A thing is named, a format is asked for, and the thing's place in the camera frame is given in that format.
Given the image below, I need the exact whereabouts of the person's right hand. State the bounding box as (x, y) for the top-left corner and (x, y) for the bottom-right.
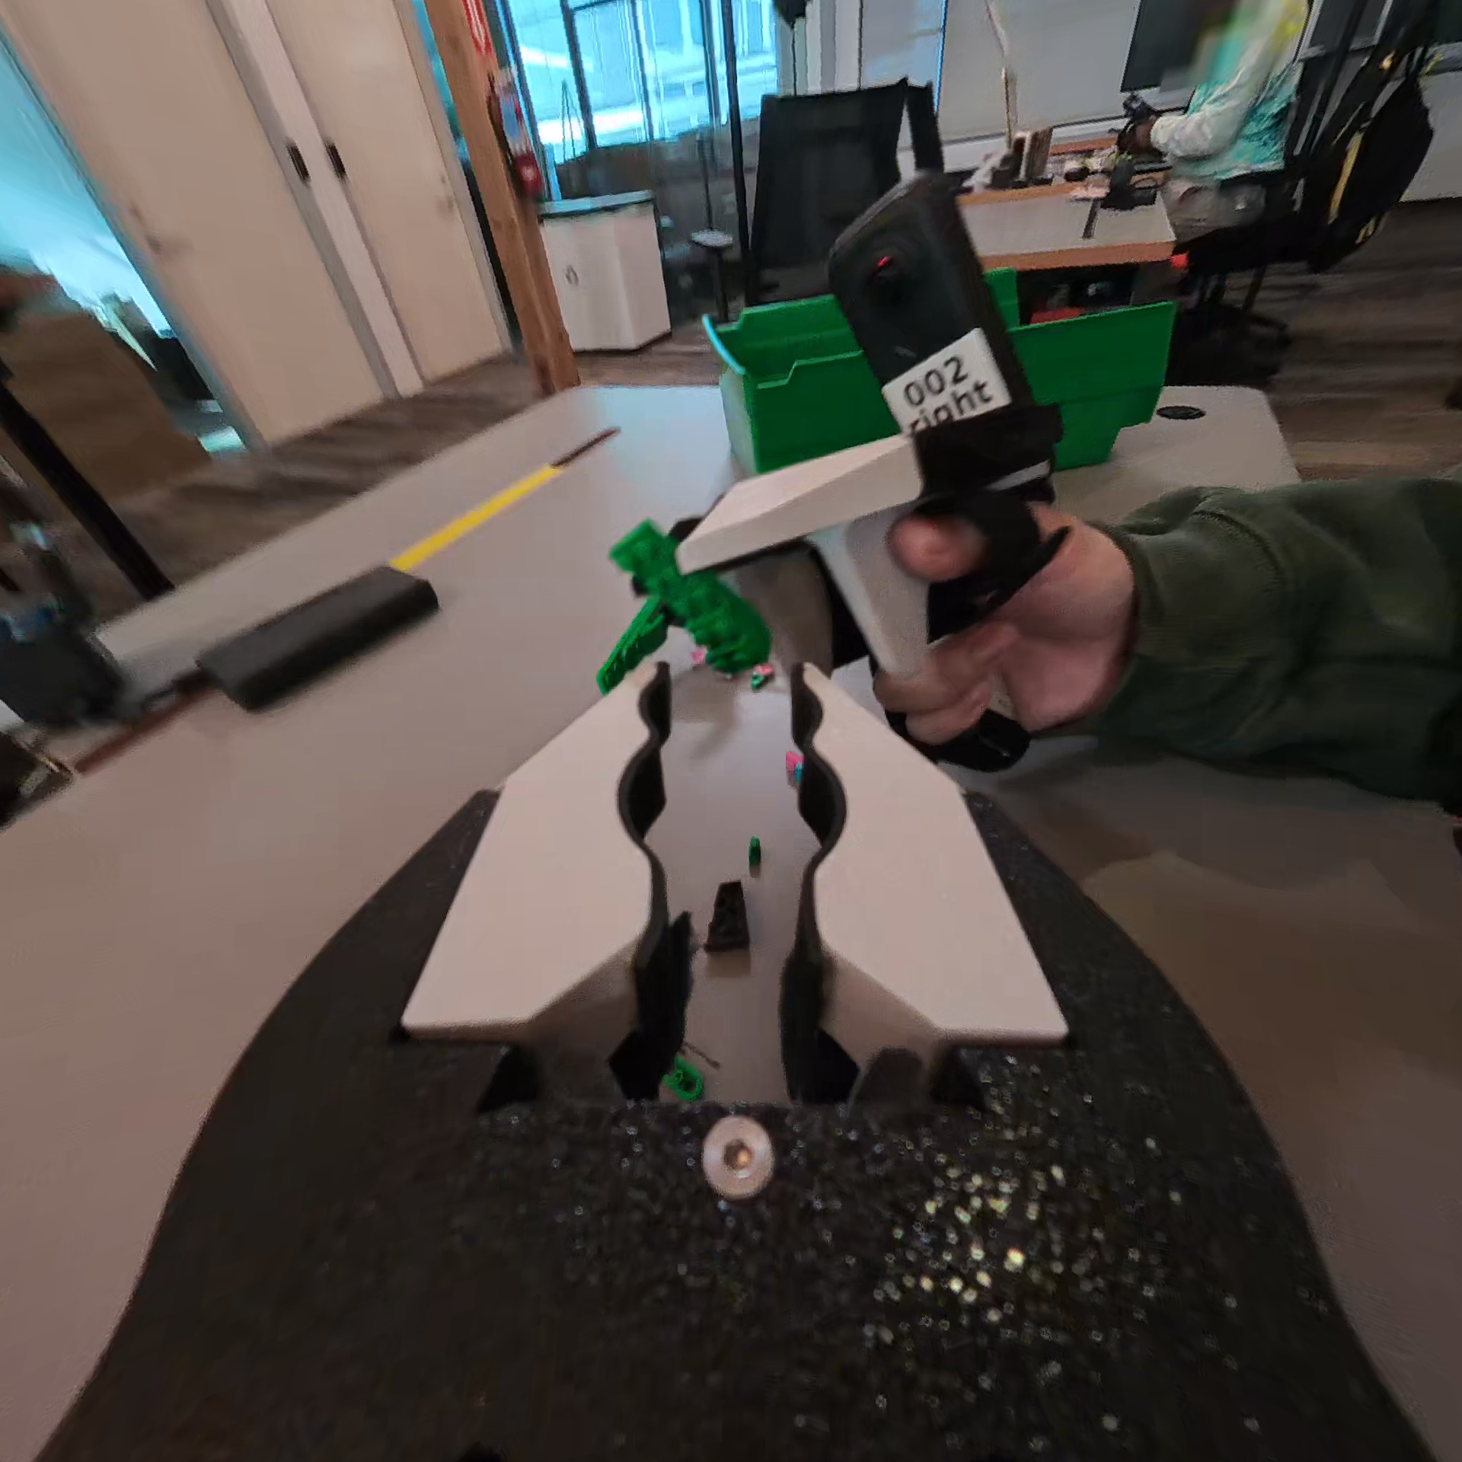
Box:
(873, 507), (1138, 746)

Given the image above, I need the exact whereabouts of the black flat block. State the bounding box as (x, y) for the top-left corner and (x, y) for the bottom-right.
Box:
(196, 567), (440, 711)

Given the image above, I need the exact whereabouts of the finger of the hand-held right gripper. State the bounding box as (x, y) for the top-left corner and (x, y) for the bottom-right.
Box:
(673, 436), (922, 577)
(731, 560), (840, 669)

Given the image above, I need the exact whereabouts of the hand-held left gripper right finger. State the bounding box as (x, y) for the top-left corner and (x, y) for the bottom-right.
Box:
(779, 662), (1068, 1103)

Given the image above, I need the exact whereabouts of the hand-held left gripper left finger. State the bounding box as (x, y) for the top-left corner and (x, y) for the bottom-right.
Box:
(400, 662), (698, 1103)

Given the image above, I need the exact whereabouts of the black and yellow backpack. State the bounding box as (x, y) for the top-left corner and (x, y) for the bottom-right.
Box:
(1302, 67), (1434, 274)

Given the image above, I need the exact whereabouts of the white door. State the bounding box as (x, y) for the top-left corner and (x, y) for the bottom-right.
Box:
(0, 0), (424, 447)
(262, 0), (511, 384)

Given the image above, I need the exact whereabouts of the person's right forearm green sleeve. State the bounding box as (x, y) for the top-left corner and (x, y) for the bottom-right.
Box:
(1074, 473), (1462, 817)

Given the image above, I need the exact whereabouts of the dark equipment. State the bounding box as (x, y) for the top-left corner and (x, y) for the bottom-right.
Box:
(0, 593), (127, 732)

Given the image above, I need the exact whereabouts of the brown cardboard box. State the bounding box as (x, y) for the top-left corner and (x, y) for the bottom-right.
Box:
(0, 307), (207, 492)

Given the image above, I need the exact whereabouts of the red fire extinguisher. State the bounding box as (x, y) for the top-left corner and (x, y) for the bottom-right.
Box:
(489, 67), (543, 201)

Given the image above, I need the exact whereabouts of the white cabinet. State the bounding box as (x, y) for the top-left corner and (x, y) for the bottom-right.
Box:
(536, 191), (673, 353)

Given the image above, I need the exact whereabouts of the black mesh office chair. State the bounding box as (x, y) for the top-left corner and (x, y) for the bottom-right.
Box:
(748, 79), (943, 309)

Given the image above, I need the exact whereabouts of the wooden desk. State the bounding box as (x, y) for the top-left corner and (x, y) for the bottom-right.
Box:
(959, 137), (1178, 271)

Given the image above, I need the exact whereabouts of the small black round stool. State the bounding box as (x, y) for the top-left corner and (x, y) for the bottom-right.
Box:
(687, 227), (734, 321)

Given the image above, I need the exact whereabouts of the large green plastic bin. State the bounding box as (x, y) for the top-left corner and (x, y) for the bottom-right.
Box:
(701, 264), (1178, 474)

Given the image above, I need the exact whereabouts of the green lego build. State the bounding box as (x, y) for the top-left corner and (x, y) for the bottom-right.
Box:
(593, 518), (772, 697)

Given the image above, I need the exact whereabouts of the wooden post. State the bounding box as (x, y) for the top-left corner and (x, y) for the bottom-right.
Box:
(423, 0), (581, 394)

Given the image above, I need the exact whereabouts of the yellow tape strip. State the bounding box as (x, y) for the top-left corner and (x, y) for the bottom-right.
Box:
(388, 462), (567, 572)

